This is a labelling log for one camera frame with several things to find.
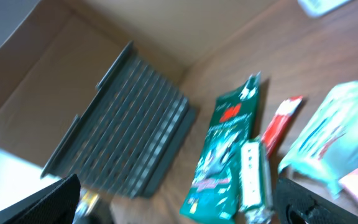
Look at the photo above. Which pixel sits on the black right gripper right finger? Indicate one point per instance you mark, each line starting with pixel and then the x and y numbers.
pixel 294 203

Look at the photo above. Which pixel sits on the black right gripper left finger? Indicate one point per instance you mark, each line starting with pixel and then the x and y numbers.
pixel 56 203

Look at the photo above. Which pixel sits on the green white gum pack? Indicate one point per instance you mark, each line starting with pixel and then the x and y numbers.
pixel 256 201

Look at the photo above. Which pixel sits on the green 3M gloves packet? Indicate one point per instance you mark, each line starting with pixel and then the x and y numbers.
pixel 214 193

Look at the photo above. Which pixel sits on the light green wipes pack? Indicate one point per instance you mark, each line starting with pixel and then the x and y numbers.
pixel 327 148

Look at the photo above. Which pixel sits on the red coffee stick sachet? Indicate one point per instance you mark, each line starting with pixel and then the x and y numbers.
pixel 279 123

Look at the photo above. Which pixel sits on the white barcode scanner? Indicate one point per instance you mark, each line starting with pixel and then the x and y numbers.
pixel 318 8

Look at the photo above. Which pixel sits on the grey plastic basket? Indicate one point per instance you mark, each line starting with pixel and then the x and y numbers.
pixel 127 138

